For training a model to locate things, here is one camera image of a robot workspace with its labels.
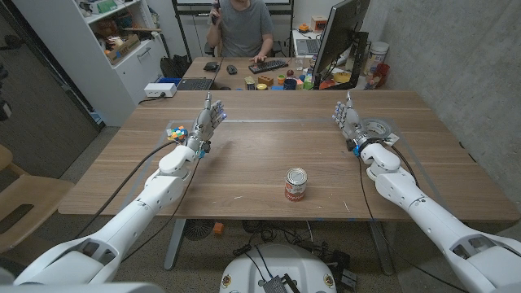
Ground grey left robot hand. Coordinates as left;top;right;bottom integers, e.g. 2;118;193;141
186;91;227;154

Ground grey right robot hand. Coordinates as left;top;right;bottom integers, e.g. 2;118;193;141
331;90;386;152

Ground grey tape roll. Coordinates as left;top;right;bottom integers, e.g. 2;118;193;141
360;117;394;142

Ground red and white tin can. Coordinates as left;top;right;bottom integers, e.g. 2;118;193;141
284;167;309;203

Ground multicoloured block cube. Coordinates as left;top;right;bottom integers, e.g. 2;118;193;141
166;125;189;143

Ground white power box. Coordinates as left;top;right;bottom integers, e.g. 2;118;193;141
143;82;178;98

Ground wooden desk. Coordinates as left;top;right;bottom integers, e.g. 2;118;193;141
182;55;370;92

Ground red cup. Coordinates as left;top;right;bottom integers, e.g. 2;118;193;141
371;63;391;89

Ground white plastic tub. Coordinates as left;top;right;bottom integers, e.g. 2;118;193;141
363;41;390;77

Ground black keyboard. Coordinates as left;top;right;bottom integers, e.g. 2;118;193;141
247;59;290;75

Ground silver laptop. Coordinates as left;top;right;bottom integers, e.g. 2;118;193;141
294;37;323;57

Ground black computer monitor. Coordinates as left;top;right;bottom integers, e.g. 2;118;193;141
311;0;371;90

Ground person in grey t-shirt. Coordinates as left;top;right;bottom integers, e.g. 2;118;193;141
205;0;276;64

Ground black floor fan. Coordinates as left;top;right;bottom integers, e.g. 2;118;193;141
182;218;216;242

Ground orange and white box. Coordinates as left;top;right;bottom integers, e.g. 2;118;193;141
310;15;329;33

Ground cardboard box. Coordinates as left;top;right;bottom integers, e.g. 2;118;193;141
104;33;142;66

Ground grey table leg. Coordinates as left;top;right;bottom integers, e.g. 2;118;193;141
367;221;396;278
163;218;188;272

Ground white shelf cabinet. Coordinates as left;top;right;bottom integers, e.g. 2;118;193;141
11;0;170;127

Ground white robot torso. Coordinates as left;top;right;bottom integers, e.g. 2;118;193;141
219;243;337;293

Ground wooden chair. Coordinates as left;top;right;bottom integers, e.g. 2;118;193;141
0;144;76;254

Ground short black right arm cable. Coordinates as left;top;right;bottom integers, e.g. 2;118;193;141
391;145;419;186

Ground long black right arm cable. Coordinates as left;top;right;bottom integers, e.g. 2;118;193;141
357;157;469;293

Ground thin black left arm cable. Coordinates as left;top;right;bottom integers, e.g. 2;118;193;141
120;156;202;264

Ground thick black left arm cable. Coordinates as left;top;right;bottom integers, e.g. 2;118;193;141
74;140;180;240

